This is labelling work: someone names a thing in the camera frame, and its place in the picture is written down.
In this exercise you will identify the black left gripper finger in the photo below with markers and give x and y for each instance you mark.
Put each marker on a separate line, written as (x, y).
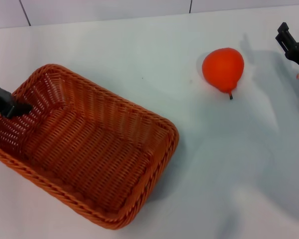
(20, 108)

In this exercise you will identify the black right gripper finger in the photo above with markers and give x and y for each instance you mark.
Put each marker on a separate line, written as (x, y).
(285, 37)

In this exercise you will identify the orange pear with stem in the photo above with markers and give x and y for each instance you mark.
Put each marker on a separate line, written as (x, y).
(221, 68)

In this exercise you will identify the orange woven wicker basket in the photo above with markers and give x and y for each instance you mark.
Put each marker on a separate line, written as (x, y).
(89, 154)

